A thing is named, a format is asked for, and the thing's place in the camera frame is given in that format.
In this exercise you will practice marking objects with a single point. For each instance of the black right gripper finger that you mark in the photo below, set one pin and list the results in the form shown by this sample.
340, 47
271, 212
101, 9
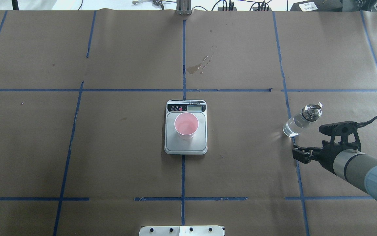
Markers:
302, 155

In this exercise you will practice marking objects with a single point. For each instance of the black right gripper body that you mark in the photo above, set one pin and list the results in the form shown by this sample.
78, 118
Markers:
325, 158

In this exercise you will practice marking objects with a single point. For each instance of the clear glass sauce bottle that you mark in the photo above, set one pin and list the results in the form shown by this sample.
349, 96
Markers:
308, 115

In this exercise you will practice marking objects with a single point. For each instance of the pink paper cup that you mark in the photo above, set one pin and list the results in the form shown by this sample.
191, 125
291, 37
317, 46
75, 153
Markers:
186, 124

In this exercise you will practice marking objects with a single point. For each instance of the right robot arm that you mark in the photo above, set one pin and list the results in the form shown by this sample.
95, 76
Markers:
342, 156

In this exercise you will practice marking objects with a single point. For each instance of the digital kitchen scale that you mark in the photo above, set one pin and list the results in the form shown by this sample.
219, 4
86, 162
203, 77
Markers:
173, 143

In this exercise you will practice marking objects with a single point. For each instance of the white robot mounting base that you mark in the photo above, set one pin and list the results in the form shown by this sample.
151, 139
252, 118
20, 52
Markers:
207, 230

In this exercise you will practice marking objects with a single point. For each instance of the aluminium frame post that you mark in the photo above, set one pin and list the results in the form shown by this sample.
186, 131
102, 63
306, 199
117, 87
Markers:
183, 7

